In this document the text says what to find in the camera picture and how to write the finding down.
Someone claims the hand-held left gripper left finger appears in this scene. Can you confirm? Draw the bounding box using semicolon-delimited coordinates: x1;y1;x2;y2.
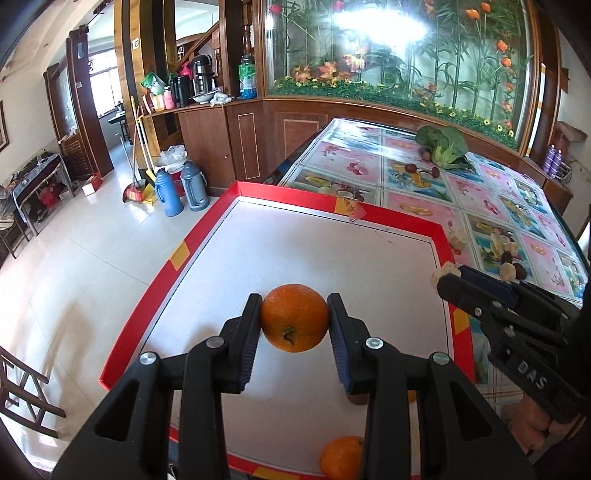
51;292;264;480

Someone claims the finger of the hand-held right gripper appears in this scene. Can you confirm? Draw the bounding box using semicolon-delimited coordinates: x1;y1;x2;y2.
436;272;519;343
458;266;568;320

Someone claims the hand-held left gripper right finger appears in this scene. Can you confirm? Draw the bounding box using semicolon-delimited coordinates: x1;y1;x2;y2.
326;292;539;480

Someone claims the orange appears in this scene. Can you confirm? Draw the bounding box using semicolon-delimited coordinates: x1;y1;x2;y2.
320;435;365;480
260;284;330;354

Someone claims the red rimmed white tray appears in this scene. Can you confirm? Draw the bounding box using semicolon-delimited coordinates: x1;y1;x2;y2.
98;181;477;480

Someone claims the person's right hand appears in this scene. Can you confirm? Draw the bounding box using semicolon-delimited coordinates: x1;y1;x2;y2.
509;393;579;456

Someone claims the fruit print tablecloth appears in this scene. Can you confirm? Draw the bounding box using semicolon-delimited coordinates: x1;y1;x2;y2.
276;117;591;411

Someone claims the clear plastic scrap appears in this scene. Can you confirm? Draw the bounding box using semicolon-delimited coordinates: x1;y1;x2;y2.
344;198;368;223

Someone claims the green leafy vegetable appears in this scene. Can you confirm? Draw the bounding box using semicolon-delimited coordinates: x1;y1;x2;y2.
414;126;474;171

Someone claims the grey thermos flask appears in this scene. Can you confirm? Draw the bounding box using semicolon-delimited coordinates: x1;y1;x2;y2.
180;160;210;212

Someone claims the blue thermos flask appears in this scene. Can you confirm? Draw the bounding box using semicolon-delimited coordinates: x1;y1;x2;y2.
154;168;173;218

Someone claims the white plastic bag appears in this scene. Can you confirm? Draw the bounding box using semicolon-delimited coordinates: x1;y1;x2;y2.
154;144;188;169

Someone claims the wooden partition cabinet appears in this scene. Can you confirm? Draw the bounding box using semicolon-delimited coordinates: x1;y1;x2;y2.
143;95;574;214

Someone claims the broom and red dustpan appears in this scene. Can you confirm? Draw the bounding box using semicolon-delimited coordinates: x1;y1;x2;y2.
130;96;158;204

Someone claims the dark wooden chair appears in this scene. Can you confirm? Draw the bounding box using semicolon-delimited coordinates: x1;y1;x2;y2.
0;346;68;439

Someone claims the flower decorated glass partition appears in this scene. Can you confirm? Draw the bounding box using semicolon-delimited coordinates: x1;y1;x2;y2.
261;0;542;154

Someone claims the striped seat chair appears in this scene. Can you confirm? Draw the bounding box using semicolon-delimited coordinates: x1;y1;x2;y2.
0;185;31;260

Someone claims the black thermos jug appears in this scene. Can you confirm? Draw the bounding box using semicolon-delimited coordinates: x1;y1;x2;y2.
169;74;195;108

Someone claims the metal side table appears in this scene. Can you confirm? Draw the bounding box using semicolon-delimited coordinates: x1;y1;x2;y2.
7;152;77;237

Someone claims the green label plastic bottle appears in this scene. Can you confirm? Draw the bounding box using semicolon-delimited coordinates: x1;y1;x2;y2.
238;53;258;100

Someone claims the black and silver thermos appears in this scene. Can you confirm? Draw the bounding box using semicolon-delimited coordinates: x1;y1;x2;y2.
191;54;215;96

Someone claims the green plastic bag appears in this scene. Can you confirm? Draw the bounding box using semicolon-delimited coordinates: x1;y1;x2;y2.
141;71;168;97

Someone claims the wooden screen partition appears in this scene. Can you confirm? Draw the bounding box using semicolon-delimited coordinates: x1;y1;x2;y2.
44;28;114;182

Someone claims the wooden wall shelf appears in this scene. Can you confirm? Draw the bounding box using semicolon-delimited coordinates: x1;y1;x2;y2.
554;121;584;149

